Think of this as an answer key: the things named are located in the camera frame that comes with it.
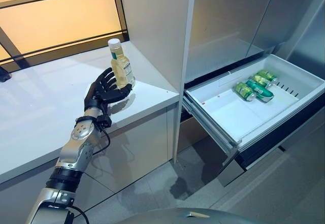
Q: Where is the tall white cabinet panel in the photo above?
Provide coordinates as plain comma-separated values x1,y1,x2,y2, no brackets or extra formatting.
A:
119,0,198,164

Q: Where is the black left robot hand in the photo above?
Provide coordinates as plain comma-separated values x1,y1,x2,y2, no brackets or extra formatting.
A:
83,67,133,113

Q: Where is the white fridge drawer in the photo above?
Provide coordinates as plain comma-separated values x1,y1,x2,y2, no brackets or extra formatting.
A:
182,53,325,224

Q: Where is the black window frame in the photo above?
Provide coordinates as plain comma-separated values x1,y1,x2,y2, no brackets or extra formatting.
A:
0,0,130,74

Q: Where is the grey robot torso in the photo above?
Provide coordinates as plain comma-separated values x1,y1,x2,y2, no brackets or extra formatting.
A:
115,207,257,224

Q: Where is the stainless steel fridge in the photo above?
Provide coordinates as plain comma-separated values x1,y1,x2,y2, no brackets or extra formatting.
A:
184,0,325,87

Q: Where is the clear yellow drink bottle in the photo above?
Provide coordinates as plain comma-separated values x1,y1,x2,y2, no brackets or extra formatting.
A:
107,38,136,89

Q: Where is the dark green drink can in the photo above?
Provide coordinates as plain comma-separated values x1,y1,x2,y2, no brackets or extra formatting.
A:
245,79,275,103

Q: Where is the light green drink can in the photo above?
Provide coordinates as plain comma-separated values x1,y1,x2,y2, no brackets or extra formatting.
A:
233,81,257,102
251,70,279,87

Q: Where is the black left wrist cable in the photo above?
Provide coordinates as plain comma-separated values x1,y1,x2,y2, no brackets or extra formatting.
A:
66,123,112,224

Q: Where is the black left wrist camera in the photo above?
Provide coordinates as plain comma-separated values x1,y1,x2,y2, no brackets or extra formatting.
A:
95,116,112,128

